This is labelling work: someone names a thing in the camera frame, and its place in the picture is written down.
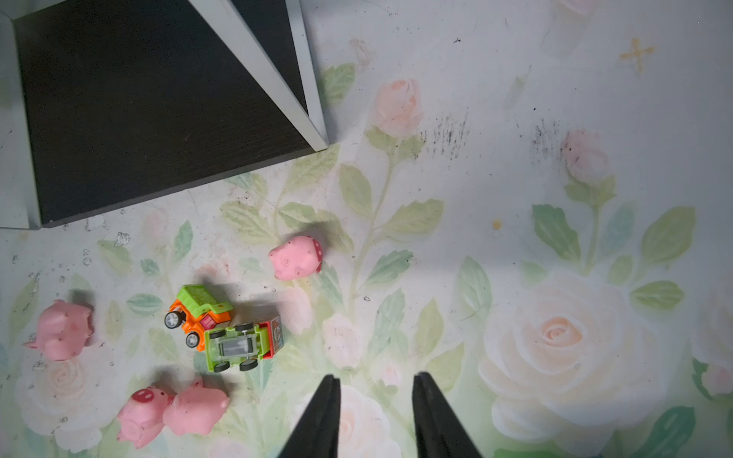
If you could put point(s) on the green toy truck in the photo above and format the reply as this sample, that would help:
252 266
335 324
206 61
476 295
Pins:
243 345

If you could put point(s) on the pink pig toy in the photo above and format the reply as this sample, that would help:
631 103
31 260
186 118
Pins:
298 258
141 418
62 331
196 410

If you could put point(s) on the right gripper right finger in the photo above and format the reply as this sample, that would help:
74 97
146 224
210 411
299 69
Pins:
438 431

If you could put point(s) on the white three-tier shelf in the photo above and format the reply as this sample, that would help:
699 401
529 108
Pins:
106 104

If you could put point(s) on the orange green toy car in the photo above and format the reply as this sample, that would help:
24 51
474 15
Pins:
196 311

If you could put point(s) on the floral table mat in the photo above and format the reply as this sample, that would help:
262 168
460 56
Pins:
530 200

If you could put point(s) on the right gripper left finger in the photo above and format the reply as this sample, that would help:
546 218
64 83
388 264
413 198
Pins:
317 432

